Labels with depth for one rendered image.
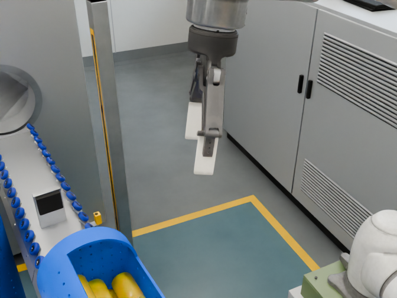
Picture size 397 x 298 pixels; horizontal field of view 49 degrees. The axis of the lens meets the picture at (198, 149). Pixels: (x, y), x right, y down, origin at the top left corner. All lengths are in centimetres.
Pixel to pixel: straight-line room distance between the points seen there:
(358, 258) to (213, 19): 79
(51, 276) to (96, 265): 18
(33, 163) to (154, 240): 114
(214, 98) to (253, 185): 288
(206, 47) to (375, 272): 75
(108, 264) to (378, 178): 161
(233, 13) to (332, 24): 199
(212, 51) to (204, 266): 228
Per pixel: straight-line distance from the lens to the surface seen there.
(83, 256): 135
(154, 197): 336
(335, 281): 136
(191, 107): 78
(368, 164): 257
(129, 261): 143
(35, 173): 213
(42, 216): 178
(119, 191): 201
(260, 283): 278
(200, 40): 66
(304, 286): 140
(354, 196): 274
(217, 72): 63
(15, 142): 241
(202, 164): 68
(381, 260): 117
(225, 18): 64
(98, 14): 166
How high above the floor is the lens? 208
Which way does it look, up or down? 32 degrees down
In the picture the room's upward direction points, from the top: straight up
